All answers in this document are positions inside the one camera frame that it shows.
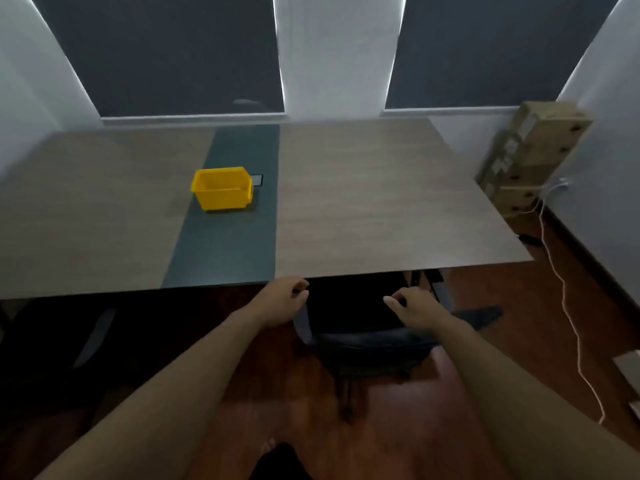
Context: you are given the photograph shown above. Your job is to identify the person's right hand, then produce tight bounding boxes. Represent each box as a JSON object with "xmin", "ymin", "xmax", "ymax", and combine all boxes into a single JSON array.
[{"xmin": 383, "ymin": 287, "xmax": 454, "ymax": 332}]

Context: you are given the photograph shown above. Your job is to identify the person's left hand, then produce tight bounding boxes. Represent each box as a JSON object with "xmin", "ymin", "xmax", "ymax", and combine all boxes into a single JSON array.
[{"xmin": 248, "ymin": 277, "xmax": 310, "ymax": 330}]

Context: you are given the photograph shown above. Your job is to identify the black office chair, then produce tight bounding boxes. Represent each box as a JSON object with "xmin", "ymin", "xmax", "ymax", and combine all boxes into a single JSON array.
[{"xmin": 294, "ymin": 271, "xmax": 452, "ymax": 425}]

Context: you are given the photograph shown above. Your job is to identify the person's left forearm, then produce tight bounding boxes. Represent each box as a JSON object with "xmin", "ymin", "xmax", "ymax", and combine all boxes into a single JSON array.
[{"xmin": 32, "ymin": 306, "xmax": 273, "ymax": 480}]

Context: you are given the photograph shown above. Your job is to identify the person's right forearm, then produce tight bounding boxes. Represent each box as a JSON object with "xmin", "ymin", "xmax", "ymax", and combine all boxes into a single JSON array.
[{"xmin": 434, "ymin": 313, "xmax": 640, "ymax": 480}]

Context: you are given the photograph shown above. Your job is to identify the dark grey table panel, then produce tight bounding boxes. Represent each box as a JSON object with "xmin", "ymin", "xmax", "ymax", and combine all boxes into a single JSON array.
[{"xmin": 161, "ymin": 124, "xmax": 281, "ymax": 289}]

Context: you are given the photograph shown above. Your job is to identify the yellow plastic storage bin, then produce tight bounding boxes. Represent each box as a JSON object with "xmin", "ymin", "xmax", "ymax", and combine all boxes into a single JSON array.
[{"xmin": 190, "ymin": 167, "xmax": 254, "ymax": 212}]

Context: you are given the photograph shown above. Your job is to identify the person's black trouser leg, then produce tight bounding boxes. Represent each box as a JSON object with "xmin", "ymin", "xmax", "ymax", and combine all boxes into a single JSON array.
[{"xmin": 248, "ymin": 442, "xmax": 314, "ymax": 480}]

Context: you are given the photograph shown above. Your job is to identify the white flat board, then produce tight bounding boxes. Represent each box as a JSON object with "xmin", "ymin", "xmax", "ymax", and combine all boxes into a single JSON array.
[{"xmin": 612, "ymin": 349, "xmax": 640, "ymax": 396}]

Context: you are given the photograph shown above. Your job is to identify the dark grey window blind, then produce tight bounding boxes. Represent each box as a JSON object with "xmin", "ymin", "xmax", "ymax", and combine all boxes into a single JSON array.
[
  {"xmin": 27, "ymin": 0, "xmax": 286, "ymax": 119},
  {"xmin": 384, "ymin": 0, "xmax": 624, "ymax": 111}
]

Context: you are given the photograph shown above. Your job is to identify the white power cable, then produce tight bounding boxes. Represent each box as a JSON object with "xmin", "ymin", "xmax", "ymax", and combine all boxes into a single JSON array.
[{"xmin": 531, "ymin": 183, "xmax": 607, "ymax": 426}]

